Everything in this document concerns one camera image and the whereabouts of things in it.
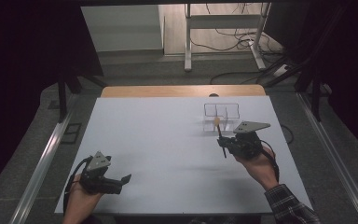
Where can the white metal desk frame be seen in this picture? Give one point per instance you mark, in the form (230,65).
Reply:
(223,21)

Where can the white table board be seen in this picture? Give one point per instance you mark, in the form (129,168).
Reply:
(155,140)

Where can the white power strip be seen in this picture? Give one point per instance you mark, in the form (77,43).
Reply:
(281,70)

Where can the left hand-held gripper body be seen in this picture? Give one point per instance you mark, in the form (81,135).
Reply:
(98,180)

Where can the black metal stand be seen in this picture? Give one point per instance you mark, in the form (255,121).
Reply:
(315,93)
(62,99)

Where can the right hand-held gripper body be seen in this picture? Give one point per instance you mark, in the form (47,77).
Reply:
(245,144)

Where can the person's left hand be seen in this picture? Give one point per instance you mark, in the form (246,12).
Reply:
(79,205)

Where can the aluminium rail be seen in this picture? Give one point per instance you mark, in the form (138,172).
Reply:
(332,149)
(42,165)

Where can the white cabinet panel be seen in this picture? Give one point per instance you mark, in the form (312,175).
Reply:
(121,28)

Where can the person's right hand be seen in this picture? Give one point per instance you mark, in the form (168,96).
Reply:
(261,169)

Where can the wooden table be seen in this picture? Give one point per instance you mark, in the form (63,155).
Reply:
(155,91)

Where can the clear acrylic organizer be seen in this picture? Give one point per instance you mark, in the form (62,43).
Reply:
(227,110)

